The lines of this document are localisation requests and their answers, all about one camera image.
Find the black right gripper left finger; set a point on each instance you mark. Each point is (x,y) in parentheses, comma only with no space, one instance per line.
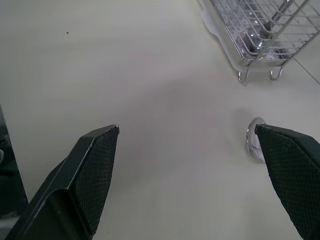
(75,180)

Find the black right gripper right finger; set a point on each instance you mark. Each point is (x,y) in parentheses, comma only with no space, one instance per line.
(292,170)

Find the white plastic drip tray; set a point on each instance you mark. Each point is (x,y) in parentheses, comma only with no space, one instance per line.
(226,40)

